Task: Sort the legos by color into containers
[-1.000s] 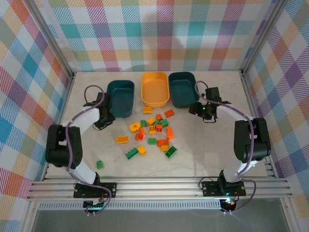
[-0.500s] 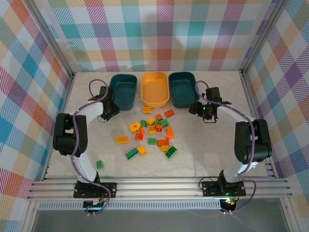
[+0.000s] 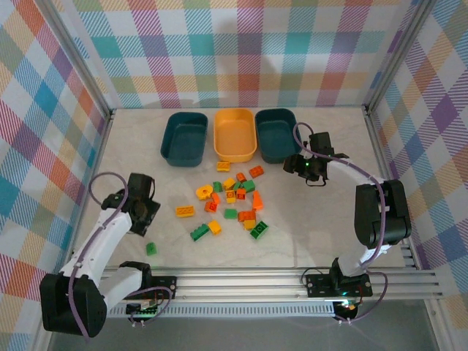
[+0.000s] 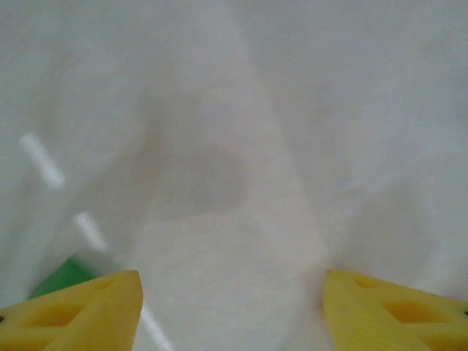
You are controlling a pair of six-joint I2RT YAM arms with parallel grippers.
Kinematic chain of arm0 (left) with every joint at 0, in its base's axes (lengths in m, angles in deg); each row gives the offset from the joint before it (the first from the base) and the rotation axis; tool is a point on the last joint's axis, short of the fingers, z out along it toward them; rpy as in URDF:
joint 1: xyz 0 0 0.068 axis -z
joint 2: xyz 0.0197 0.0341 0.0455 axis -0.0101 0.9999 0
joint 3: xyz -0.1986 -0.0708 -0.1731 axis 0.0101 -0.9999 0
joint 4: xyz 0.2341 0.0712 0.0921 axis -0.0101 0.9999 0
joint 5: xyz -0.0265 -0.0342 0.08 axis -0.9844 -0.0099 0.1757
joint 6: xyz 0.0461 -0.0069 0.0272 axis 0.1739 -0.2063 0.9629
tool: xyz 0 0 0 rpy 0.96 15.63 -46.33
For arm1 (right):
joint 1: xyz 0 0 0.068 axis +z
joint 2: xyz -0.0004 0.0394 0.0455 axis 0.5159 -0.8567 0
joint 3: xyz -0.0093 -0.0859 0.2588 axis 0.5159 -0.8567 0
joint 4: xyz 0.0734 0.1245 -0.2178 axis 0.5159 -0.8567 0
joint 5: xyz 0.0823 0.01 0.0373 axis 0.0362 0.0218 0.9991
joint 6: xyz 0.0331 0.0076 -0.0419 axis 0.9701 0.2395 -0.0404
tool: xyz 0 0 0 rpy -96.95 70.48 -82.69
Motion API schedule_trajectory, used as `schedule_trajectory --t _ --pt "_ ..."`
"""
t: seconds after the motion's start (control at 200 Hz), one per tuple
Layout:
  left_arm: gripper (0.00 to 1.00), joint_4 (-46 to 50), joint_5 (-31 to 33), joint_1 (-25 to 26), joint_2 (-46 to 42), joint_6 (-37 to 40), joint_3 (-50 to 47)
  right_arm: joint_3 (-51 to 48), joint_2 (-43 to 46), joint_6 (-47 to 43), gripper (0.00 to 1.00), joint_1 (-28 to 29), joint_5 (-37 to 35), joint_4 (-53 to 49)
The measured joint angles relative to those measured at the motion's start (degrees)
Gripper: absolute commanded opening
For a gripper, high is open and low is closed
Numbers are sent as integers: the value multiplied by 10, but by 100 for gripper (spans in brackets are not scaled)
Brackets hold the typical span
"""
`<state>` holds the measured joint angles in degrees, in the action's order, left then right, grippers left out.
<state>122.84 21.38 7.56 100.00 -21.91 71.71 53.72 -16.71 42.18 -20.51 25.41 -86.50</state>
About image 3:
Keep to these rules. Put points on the long green lego brick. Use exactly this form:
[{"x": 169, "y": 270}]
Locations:
[{"x": 199, "y": 232}]

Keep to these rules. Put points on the yellow round lego piece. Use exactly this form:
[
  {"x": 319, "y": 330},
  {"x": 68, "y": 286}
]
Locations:
[{"x": 204, "y": 191}]

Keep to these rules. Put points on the dark green lego brick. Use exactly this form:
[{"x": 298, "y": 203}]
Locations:
[{"x": 259, "y": 230}]

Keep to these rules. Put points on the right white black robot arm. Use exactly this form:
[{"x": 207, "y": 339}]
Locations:
[{"x": 384, "y": 212}]

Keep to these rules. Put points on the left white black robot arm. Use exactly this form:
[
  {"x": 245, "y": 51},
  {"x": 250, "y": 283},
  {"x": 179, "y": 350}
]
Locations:
[{"x": 98, "y": 241}]

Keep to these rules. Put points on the dark teal plastic container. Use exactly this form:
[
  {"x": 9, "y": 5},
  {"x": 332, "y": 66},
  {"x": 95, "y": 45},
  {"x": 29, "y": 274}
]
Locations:
[
  {"x": 183, "y": 140},
  {"x": 276, "y": 137}
]

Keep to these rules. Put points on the yellow plastic container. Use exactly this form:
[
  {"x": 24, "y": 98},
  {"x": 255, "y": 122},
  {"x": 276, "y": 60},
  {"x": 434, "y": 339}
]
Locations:
[{"x": 234, "y": 137}]

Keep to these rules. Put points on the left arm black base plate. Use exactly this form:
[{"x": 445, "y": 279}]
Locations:
[{"x": 164, "y": 287}]

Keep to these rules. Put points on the aluminium side rail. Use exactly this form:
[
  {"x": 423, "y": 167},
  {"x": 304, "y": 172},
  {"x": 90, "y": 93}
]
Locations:
[
  {"x": 376, "y": 146},
  {"x": 104, "y": 142}
]

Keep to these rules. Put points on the long aluminium base rail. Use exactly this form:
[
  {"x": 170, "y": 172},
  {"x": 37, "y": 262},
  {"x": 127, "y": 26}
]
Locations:
[{"x": 237, "y": 285}]

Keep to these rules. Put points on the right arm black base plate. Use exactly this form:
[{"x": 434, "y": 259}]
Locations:
[{"x": 318, "y": 285}]

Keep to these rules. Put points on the aluminium frame post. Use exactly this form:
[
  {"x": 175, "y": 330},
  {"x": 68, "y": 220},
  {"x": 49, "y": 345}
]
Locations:
[
  {"x": 398, "y": 55},
  {"x": 78, "y": 62}
]

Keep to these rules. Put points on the aluminium frame leg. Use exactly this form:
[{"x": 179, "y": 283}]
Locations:
[
  {"x": 438, "y": 325},
  {"x": 44, "y": 342}
]

